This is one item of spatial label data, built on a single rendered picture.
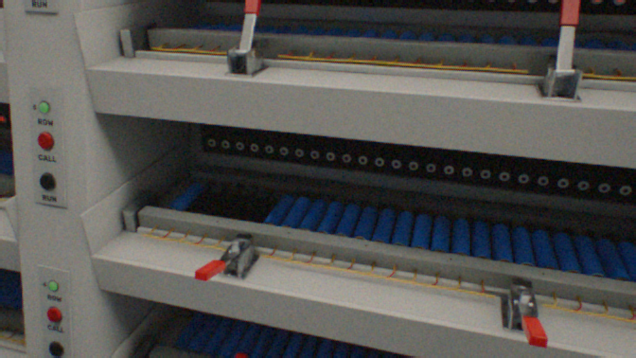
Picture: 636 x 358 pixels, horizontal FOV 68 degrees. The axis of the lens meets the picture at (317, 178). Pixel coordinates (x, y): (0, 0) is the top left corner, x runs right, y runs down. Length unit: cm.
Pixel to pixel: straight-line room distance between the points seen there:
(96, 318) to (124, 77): 27
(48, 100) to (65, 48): 6
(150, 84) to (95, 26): 9
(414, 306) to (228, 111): 25
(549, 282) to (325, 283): 20
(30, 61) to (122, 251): 21
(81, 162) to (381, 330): 34
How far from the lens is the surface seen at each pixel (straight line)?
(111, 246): 56
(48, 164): 56
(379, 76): 44
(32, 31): 56
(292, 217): 53
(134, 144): 58
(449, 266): 47
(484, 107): 39
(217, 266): 43
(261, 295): 47
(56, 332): 62
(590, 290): 49
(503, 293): 48
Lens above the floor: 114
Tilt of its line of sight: 12 degrees down
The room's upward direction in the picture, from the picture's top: 4 degrees clockwise
